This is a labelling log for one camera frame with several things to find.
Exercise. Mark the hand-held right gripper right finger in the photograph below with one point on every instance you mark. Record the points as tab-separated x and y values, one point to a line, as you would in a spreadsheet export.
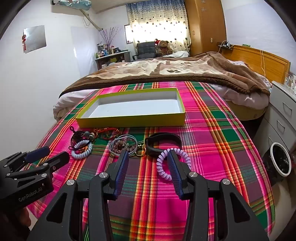
174	172

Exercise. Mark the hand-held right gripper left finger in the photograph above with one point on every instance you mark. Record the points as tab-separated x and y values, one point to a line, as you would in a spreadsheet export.
120	172

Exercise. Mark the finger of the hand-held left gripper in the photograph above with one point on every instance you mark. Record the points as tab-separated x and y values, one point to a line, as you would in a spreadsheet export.
38	153
56	161

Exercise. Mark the black wristband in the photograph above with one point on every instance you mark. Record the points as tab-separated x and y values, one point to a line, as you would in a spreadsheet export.
150	150

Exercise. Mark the yellow-green cardboard box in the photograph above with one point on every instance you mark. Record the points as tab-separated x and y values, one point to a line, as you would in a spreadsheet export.
138	109

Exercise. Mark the pink plaid cloth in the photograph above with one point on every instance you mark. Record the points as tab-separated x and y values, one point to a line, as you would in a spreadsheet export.
208	139

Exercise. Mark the bed with white sheet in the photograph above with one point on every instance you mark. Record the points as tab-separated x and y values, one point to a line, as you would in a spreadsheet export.
67	102

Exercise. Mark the brown patterned blanket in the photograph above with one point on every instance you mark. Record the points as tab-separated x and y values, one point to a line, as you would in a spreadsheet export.
185	69

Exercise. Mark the black trash bin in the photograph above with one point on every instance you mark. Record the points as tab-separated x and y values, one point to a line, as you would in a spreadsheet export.
281	160

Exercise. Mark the shelf with bottles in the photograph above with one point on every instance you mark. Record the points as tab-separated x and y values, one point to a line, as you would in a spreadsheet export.
113	60

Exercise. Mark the white quilt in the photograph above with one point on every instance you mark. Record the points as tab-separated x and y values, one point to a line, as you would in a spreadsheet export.
178	54

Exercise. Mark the grey nightstand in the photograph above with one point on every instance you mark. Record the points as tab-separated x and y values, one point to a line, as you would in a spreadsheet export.
277	111

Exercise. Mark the cluster of bottles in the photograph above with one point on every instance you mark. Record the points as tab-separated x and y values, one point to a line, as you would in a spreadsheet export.
104	49

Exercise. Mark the black padded chair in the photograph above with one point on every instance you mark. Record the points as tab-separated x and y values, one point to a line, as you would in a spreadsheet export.
145	49

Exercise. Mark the white pillow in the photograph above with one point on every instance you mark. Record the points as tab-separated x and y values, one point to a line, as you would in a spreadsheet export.
239	63

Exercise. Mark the brown teddy bear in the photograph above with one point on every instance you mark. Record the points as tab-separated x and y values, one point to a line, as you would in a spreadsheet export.
163	46

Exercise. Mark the purple decorative branches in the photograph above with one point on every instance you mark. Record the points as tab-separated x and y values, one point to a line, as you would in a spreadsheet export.
109	37

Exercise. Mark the power strip with chargers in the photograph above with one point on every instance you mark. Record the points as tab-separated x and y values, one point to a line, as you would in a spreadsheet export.
225	45

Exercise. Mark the air conditioner pipe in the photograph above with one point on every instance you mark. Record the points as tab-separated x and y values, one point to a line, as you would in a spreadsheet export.
92	22

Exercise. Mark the wooden headboard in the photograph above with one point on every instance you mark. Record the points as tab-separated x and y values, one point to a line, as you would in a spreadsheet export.
266	62

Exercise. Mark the items on nightstand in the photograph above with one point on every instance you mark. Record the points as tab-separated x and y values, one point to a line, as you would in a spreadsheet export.
291	82

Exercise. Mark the wooden wardrobe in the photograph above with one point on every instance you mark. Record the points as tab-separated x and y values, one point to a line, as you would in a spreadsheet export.
205	27

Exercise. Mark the patterned curtain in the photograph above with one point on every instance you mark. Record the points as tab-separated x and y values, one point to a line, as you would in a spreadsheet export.
157	23

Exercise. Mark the silver wall mirror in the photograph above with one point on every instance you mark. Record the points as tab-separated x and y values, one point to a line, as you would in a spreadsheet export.
34	39

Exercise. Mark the wall air conditioner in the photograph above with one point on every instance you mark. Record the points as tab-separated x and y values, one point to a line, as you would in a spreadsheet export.
71	3

